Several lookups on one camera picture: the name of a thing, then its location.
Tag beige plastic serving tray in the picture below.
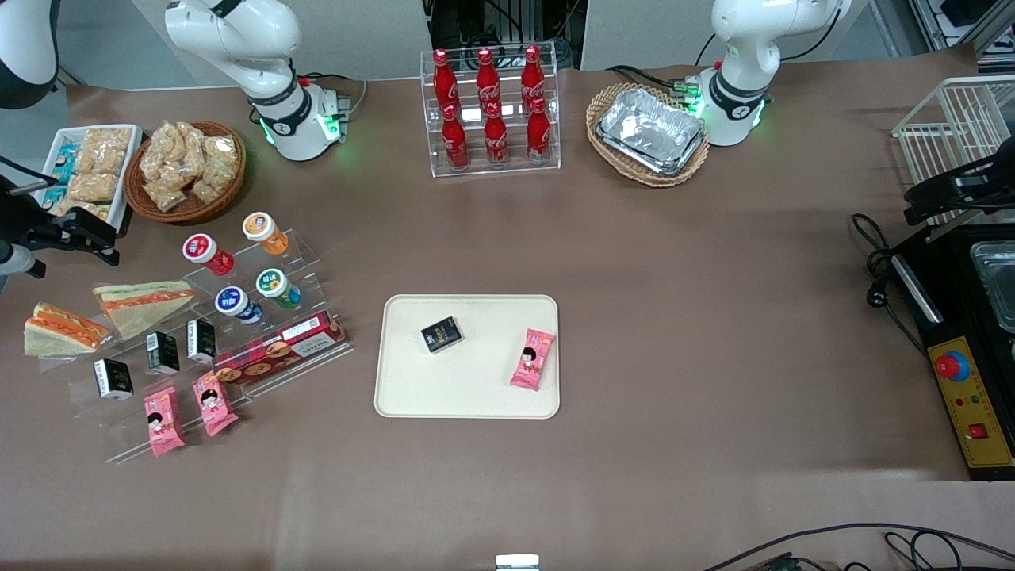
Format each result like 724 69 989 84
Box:
374 294 561 420

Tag black power cable with plug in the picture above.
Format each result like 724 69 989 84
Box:
851 213 930 359

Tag black machine lever handle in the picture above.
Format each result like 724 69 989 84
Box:
904 139 1015 228

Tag blue cap yogurt bottle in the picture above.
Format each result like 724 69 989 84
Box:
215 286 263 326

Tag beige cracker packet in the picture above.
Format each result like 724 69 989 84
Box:
75 148 128 176
67 173 120 204
82 127 132 153
51 198 109 220

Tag pink snack packet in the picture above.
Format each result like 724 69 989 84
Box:
193 370 239 438
510 328 557 392
144 386 186 458

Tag long black floor cable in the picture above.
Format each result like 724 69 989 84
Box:
702 523 1015 571

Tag white rectangular snack bin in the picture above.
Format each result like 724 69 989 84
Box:
36 125 144 236

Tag orange cap yogurt bottle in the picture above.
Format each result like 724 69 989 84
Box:
242 212 289 256

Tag light wicker basket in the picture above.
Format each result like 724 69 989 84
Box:
586 82 711 188

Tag clear acrylic bottle rack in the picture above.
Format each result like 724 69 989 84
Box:
420 44 562 178

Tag green cap yogurt bottle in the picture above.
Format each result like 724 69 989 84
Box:
255 269 303 310

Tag brown wicker snack basket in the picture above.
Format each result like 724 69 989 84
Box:
123 119 247 225

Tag white wire rack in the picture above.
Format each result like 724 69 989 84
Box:
892 75 1015 227

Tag red emergency stop button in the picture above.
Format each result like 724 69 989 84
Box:
934 349 971 382

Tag shiny metal pan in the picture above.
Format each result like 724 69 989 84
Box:
969 240 1015 334

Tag red cap yogurt bottle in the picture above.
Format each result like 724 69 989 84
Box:
182 233 236 277

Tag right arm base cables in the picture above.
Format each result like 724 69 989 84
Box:
297 71 370 121

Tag red cola bottle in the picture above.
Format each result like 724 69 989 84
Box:
432 49 459 112
476 48 501 109
527 97 552 163
521 45 546 104
441 105 470 170
484 102 510 166

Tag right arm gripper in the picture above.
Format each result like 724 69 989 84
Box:
0 176 121 278

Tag aluminium foil tray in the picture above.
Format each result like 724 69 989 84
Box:
600 87 705 164
596 127 707 177

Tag black left arm base cable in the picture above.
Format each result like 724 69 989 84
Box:
606 65 700 93

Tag small black carton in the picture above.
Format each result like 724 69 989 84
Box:
94 358 134 401
420 316 463 354
186 319 217 364
146 331 181 376

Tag black sealing machine yellow panel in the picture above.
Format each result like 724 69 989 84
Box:
888 226 1015 481

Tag clear acrylic tiered stand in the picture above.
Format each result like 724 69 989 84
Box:
36 228 355 465

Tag red cookie box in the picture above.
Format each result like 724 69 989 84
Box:
213 311 348 387

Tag looped black floor cable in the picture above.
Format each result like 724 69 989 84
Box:
884 530 978 571

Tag triangular sandwich orange filling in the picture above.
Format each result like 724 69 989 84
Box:
93 280 196 340
24 301 113 358

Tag brown table cover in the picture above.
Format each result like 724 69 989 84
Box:
0 44 1015 571

